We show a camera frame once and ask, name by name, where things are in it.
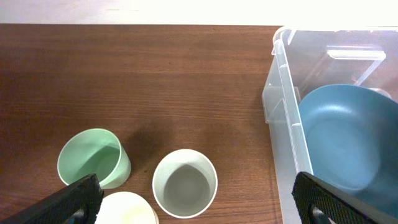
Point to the green cup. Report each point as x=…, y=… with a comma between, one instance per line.
x=94, y=151

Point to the cream cup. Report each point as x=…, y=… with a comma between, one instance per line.
x=126, y=208

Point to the clear plastic storage container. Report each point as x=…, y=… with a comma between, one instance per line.
x=305, y=59

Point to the grey cup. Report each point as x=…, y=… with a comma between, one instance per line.
x=185, y=183

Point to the dark blue bowl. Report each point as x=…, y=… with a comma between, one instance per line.
x=351, y=136

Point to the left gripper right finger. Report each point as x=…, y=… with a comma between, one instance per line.
x=320, y=202

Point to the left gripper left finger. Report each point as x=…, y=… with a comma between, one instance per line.
x=78, y=202

